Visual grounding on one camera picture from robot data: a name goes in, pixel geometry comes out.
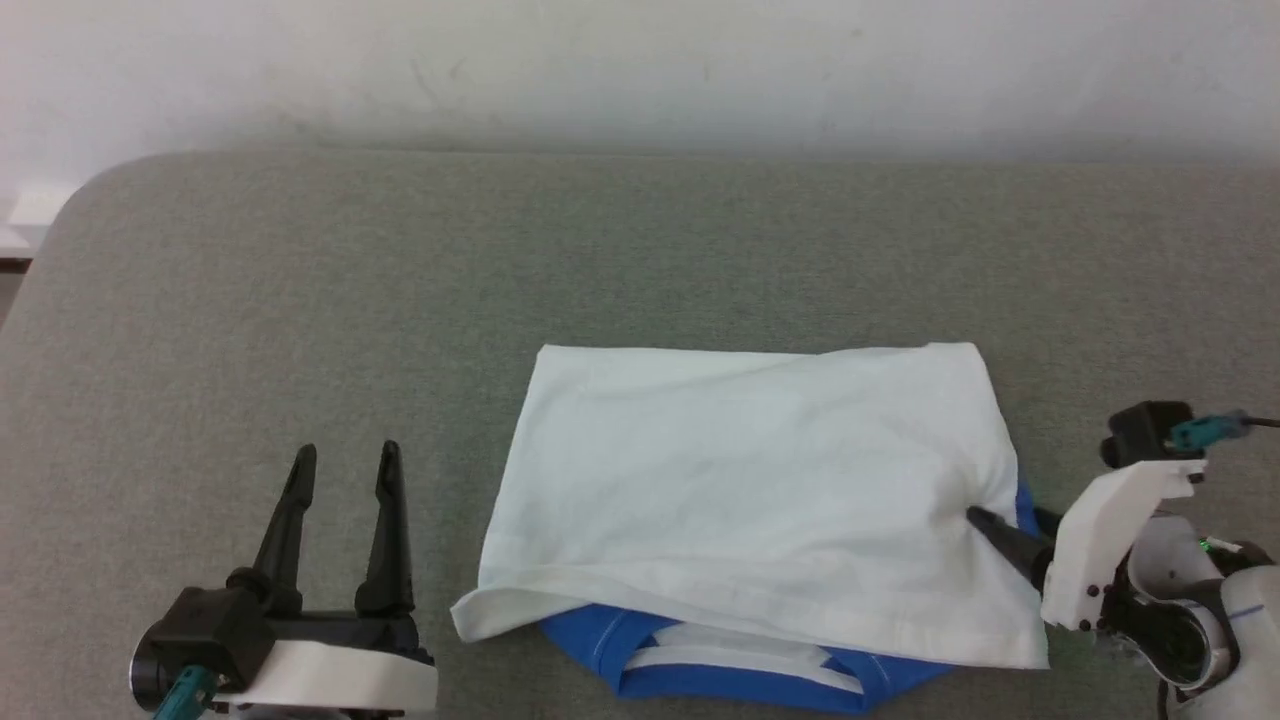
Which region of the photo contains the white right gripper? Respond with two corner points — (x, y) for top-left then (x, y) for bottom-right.
(964, 459), (1208, 632)

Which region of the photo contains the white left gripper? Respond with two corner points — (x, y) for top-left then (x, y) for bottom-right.
(214, 440), (440, 713)

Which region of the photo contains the white and blue shirt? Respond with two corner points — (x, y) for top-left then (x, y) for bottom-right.
(449, 342), (1052, 717)

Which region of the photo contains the grey fabric sofa cushion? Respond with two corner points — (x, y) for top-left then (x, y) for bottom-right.
(0, 150), (1280, 720)

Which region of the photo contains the white baseboard piece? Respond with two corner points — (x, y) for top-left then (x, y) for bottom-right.
(0, 183), (79, 263)

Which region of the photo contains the teal-plug right camera cable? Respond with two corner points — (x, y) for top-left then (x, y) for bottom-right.
(1167, 409), (1280, 453)

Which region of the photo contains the teal-plug camera cable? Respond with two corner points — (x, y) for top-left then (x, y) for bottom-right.
(1167, 409), (1280, 453)
(150, 664), (218, 720)

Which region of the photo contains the teal-plug left camera cable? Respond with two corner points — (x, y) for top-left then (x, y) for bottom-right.
(150, 664), (218, 720)

